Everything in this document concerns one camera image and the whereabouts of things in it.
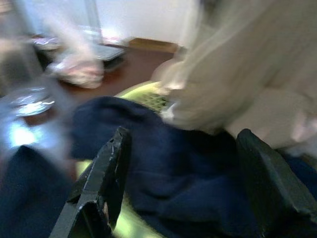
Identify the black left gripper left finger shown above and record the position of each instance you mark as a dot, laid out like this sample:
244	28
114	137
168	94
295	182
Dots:
99	178

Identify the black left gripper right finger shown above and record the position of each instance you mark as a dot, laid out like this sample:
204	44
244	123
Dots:
272	178

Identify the navy blue shirt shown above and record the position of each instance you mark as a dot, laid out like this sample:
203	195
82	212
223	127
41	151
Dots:
173	161

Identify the white shirt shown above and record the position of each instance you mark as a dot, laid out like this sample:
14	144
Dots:
247	74

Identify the lime green laundry basket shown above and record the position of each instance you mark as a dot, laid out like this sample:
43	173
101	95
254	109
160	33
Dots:
148	95

